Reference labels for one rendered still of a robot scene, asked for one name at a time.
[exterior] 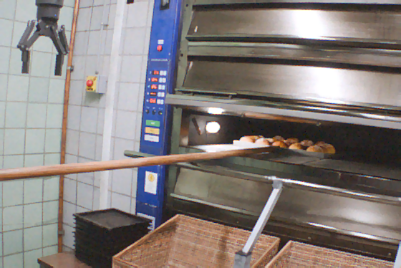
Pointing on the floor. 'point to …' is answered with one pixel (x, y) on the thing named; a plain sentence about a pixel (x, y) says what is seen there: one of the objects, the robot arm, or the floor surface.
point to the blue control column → (167, 17)
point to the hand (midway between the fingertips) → (41, 71)
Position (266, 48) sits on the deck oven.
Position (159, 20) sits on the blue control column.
